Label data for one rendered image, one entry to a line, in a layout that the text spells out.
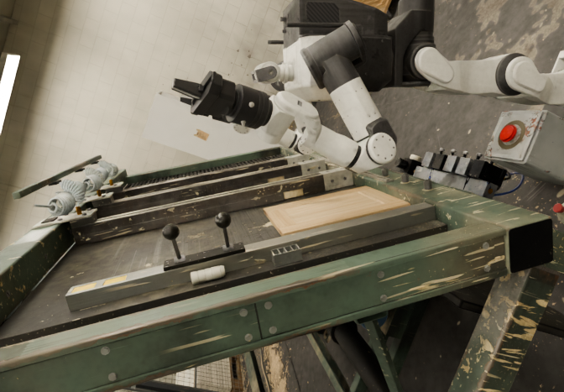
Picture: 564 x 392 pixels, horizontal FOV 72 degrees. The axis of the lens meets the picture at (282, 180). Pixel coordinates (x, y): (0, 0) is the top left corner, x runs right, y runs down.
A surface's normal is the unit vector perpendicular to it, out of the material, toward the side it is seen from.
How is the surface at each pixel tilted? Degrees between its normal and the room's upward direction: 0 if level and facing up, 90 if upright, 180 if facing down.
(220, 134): 90
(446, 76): 90
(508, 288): 0
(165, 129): 90
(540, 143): 90
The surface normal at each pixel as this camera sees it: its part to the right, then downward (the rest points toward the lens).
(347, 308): 0.23, 0.16
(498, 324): -0.91, -0.32
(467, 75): 0.61, 0.06
